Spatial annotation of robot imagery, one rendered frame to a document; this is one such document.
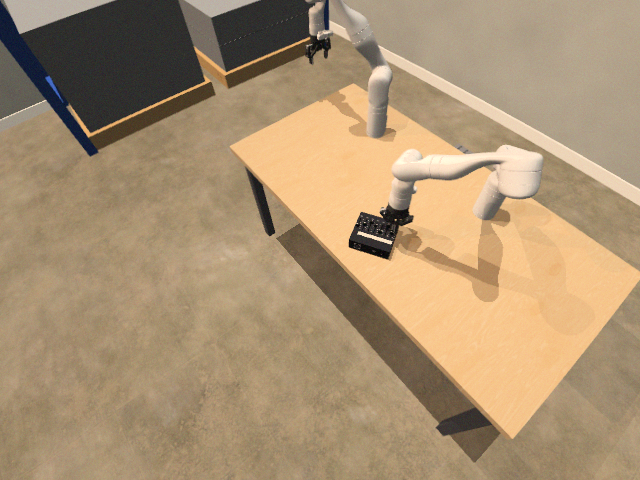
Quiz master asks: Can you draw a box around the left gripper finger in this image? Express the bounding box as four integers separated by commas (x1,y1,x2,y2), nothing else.
393,214,414,231
379,207,395,230

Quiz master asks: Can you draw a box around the black lighting desk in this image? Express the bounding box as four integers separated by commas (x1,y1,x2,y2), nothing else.
348,212,398,259

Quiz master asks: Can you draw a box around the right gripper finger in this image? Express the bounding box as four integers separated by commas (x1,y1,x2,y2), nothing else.
321,37,331,59
305,44,319,65

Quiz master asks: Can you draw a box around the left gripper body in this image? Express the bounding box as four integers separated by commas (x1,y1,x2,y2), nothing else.
385,201,410,220

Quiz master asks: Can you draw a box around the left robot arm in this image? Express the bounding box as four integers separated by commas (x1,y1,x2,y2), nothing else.
389,145,544,220

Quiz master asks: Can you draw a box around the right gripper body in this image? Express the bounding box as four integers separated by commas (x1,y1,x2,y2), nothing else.
310,34,325,52

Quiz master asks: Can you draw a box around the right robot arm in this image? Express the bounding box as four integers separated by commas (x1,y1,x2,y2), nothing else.
305,0,393,138

